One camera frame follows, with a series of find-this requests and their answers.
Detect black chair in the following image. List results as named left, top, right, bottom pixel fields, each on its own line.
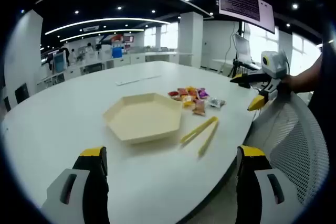
left=2, top=96, right=12, bottom=112
left=14, top=82, right=30, bottom=104

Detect white counter cabinets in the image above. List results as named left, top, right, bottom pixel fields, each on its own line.
left=36, top=50, right=194, bottom=86

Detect black tripod stand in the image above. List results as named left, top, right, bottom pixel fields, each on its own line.
left=227, top=58, right=257, bottom=78

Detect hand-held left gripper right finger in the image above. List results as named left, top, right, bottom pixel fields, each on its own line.
left=236, top=144, right=305, bottom=224

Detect beige hexagonal container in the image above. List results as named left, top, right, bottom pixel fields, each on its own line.
left=102, top=92, right=183, bottom=145

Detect light blue display stand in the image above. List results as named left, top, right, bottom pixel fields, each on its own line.
left=51, top=50, right=67, bottom=73

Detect person's dark clothing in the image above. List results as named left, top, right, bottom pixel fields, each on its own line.
left=307, top=32, right=336, bottom=141

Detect person's right hand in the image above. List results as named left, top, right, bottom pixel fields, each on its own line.
left=277, top=74, right=294, bottom=95

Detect silver food packet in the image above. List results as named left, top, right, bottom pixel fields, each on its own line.
left=208, top=97, right=227, bottom=109

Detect hanging monitor screen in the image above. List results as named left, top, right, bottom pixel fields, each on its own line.
left=215, top=0, right=276, bottom=35

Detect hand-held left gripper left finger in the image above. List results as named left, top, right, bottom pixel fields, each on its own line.
left=41, top=146, right=110, bottom=224

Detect grey mesh office chair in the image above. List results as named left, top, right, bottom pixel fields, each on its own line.
left=251, top=92, right=330, bottom=206

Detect pile of food packets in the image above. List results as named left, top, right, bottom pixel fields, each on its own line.
left=167, top=86, right=211, bottom=116

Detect white laptop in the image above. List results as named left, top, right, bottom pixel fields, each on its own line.
left=234, top=33, right=253, bottom=63

